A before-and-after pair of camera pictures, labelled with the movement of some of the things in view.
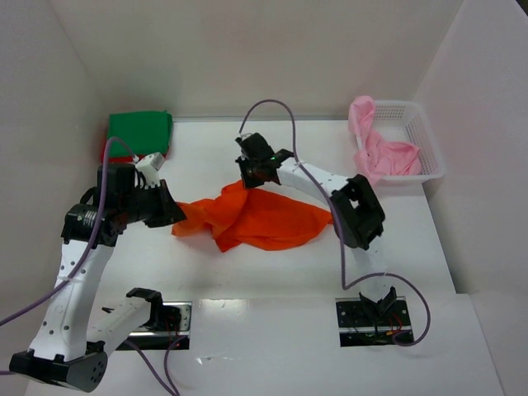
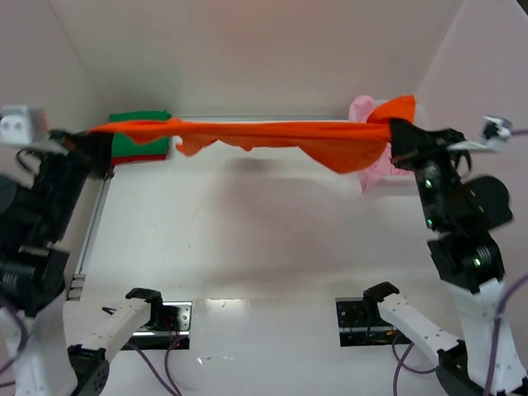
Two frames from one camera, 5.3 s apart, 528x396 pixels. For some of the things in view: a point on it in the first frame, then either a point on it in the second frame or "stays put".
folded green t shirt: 145,132 stays put
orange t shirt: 243,219 -> 337,146
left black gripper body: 161,202 -> 88,145
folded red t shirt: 127,158 stays put
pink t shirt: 378,156 stays put
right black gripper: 251,175 -> 418,149
